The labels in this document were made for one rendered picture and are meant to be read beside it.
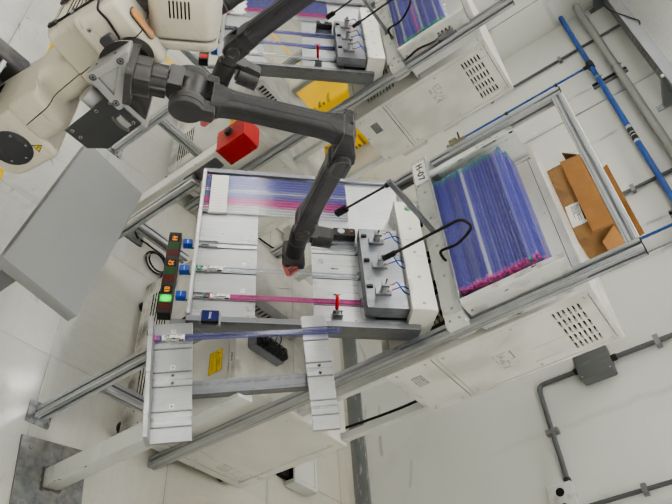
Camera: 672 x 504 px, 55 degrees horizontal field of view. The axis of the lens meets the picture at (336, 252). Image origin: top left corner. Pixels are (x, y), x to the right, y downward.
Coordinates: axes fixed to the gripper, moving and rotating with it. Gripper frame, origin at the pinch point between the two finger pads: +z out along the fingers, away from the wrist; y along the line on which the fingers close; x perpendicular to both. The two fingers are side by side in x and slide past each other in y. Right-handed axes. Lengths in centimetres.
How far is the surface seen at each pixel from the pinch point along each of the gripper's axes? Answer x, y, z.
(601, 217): -103, 15, -29
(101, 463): 50, -45, 45
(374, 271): -26.2, -2.7, -7.8
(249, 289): 12.2, -7.2, 1.9
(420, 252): -41.8, 4.9, -11.3
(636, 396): -174, 8, 66
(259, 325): 9.0, -21.0, 1.7
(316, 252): -9.5, 10.2, -0.2
